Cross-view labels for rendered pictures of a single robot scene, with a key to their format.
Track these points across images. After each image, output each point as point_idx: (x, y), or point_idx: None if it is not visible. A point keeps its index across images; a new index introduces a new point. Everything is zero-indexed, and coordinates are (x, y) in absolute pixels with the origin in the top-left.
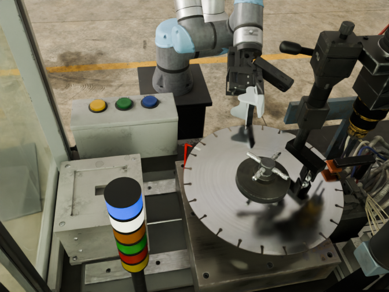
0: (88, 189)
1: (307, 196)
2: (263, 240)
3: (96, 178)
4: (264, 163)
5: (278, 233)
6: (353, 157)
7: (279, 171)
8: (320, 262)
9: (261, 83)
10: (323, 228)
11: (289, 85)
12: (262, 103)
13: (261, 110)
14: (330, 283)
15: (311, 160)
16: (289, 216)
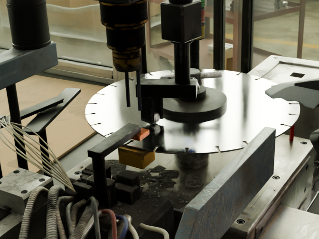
0: (304, 71)
1: (134, 114)
2: (136, 81)
3: (314, 75)
4: (192, 69)
5: (129, 88)
6: (119, 137)
7: (173, 75)
8: (82, 164)
9: (315, 79)
10: (95, 106)
11: (312, 133)
12: (281, 84)
13: (271, 87)
14: None
15: (153, 78)
16: (133, 98)
